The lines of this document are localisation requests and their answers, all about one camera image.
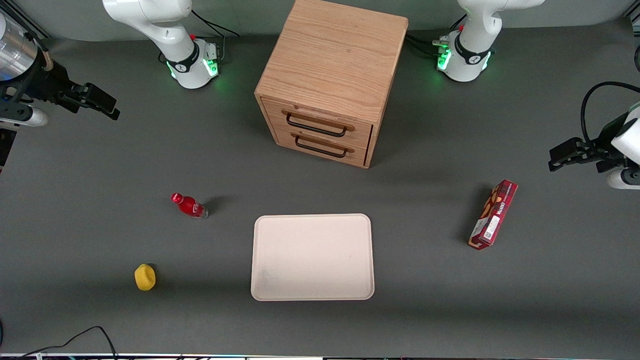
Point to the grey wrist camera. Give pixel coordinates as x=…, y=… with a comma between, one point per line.
x=27, y=116
x=622, y=178

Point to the red plastic bottle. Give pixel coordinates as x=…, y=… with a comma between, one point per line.
x=190, y=205

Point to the yellow sponge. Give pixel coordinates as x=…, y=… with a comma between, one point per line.
x=145, y=277

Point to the wooden drawer cabinet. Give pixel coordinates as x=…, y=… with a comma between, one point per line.
x=335, y=55

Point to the cream rectangular tray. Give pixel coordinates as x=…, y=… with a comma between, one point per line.
x=312, y=257

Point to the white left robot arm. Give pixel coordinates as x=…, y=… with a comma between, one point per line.
x=470, y=50

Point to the black aluminium frame rail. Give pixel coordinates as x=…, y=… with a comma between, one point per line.
x=30, y=20

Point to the wooden drawer front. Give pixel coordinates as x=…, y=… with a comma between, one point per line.
x=285, y=140
x=360, y=137

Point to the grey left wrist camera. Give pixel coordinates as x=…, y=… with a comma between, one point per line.
x=622, y=178

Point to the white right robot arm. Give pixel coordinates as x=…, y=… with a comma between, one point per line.
x=172, y=35

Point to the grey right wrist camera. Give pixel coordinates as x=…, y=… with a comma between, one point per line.
x=27, y=116

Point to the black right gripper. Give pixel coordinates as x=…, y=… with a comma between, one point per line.
x=46, y=82

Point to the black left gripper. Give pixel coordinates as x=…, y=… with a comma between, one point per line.
x=605, y=141

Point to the red shortbread cookie box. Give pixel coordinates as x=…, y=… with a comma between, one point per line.
x=492, y=216

